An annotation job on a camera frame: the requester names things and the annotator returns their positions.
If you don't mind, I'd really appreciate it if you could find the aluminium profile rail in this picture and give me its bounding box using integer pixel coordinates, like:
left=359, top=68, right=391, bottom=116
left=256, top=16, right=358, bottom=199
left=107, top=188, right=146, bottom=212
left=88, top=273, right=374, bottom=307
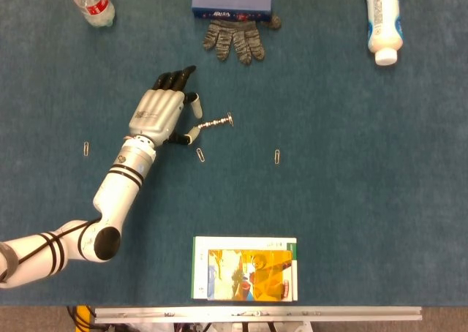
left=94, top=306, right=423, bottom=325

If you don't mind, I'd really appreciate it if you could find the grey knit work glove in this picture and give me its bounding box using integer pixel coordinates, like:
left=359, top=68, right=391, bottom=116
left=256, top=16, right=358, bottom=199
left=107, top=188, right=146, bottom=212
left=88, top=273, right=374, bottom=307
left=203, top=0, right=282, bottom=66

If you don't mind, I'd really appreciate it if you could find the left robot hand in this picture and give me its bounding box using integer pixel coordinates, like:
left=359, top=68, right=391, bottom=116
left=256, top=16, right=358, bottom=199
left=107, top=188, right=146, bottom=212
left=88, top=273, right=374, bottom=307
left=127, top=64, right=203, bottom=151

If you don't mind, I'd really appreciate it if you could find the metal bolt tool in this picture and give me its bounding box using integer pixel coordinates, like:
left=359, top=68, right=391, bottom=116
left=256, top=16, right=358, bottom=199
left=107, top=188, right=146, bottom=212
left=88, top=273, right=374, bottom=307
left=197, top=116, right=231, bottom=130

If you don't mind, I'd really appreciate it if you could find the yellow cover book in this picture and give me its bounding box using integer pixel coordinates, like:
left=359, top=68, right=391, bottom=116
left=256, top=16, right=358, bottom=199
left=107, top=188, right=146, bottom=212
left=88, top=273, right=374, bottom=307
left=207, top=249, right=295, bottom=302

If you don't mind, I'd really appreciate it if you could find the white lotion bottle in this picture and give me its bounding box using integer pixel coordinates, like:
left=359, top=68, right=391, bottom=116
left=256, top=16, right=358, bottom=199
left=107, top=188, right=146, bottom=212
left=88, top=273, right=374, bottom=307
left=364, top=0, right=404, bottom=67

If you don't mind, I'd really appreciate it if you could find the black cable bundle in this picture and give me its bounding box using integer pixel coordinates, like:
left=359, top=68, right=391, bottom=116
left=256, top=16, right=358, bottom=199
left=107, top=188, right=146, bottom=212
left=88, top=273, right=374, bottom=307
left=67, top=305, right=97, bottom=332

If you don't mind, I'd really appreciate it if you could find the blue rectangular box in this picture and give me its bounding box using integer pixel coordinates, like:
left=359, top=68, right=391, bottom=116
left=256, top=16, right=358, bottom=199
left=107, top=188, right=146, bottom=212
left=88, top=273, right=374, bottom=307
left=191, top=0, right=273, bottom=22

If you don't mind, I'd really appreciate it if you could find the clear bottle red label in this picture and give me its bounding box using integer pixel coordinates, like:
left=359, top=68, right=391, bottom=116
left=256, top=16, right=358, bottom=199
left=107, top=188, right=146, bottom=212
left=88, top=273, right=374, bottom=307
left=70, top=0, right=116, bottom=29

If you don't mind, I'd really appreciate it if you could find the yellow post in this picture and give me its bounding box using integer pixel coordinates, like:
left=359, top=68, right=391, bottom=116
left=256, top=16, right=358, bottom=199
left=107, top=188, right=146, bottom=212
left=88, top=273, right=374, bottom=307
left=75, top=305, right=93, bottom=332

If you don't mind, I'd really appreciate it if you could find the white green book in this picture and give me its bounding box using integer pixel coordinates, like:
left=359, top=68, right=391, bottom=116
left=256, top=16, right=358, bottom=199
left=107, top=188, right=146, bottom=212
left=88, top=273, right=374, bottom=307
left=191, top=235, right=299, bottom=303

